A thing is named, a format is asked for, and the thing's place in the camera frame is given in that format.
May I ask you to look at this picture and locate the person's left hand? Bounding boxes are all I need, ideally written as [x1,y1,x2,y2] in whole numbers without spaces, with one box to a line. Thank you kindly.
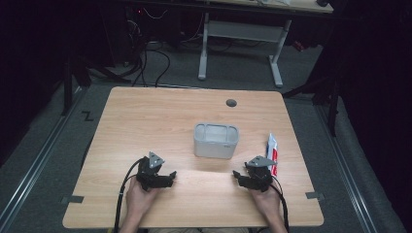
[124,177,161,218]

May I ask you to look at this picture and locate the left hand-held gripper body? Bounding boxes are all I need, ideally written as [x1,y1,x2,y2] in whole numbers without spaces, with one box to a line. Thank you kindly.
[135,150,166,192]

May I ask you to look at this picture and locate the black floor cables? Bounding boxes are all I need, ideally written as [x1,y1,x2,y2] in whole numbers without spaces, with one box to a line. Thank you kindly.
[127,18,172,88]

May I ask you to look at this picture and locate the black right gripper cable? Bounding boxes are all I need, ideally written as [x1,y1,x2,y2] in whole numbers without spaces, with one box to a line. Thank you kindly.
[270,176,291,233]

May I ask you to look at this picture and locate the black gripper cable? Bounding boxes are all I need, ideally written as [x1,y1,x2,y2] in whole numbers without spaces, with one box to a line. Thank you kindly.
[113,156,146,233]
[270,176,291,233]

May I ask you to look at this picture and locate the black metal stand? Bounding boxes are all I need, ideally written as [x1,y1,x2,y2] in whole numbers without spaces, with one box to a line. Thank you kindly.
[281,72,343,138]
[60,54,132,117]

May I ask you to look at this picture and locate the person's right hand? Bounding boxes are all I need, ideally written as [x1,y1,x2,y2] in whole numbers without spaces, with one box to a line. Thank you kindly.
[249,185,282,218]

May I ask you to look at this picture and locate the white red blue toothpaste tube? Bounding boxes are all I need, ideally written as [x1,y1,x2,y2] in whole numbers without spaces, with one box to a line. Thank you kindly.
[265,132,280,178]

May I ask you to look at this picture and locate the wooden desk with white legs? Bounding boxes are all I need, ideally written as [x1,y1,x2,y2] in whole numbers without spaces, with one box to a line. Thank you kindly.
[196,0,334,89]

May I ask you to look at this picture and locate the grey tape strip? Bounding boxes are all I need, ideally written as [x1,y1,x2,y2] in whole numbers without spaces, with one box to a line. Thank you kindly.
[305,191,326,201]
[60,194,86,205]

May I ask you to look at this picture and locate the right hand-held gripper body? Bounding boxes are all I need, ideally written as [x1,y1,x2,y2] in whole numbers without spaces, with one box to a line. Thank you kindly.
[244,155,279,192]

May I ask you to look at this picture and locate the metal floor rail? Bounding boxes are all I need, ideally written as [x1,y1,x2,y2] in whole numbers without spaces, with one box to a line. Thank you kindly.
[314,102,379,233]
[0,86,86,229]

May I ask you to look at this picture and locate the grey plastic organizer box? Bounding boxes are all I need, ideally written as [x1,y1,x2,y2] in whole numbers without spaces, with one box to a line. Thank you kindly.
[193,121,241,160]

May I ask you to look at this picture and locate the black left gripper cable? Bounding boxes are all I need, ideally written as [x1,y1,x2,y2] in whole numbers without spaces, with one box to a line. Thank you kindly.
[113,156,146,233]

